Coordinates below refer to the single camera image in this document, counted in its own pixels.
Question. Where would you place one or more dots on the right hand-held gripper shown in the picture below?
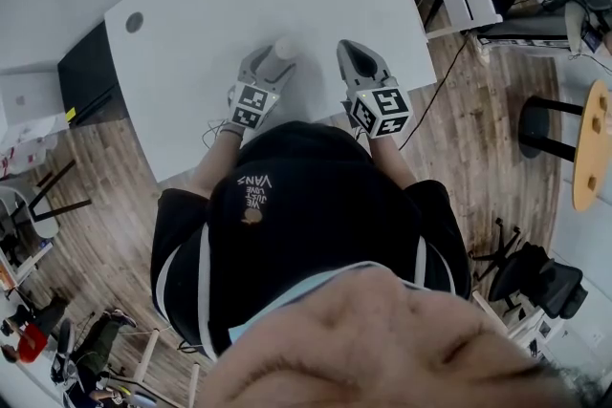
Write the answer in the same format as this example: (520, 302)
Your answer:
(382, 110)

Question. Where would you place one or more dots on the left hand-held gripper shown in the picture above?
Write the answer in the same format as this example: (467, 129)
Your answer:
(252, 105)

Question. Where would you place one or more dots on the white plastic cylinder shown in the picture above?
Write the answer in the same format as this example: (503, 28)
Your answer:
(286, 49)

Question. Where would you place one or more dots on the person's right forearm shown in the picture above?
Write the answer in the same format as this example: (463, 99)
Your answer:
(389, 157)

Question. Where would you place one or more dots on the person's left forearm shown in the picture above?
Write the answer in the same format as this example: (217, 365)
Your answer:
(215, 162)

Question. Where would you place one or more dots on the black wristband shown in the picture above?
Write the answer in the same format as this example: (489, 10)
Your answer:
(232, 132)

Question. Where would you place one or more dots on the black cabinet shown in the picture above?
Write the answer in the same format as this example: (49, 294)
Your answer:
(91, 76)

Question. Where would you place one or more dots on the person's black t-shirt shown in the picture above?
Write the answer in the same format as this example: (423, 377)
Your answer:
(311, 243)

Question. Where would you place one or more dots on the light blue face mask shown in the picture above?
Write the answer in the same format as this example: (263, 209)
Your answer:
(268, 308)

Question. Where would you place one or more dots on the round wooden table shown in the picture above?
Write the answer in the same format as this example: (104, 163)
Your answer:
(593, 148)

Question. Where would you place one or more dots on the white plastic chair black legs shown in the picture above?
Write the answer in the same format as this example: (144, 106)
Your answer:
(19, 205)

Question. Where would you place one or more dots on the person's face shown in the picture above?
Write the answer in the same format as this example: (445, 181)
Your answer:
(382, 349)

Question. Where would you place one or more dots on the white shelf rack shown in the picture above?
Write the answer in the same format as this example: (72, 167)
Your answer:
(526, 325)

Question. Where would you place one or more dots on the white workbench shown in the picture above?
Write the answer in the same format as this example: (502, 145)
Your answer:
(19, 267)

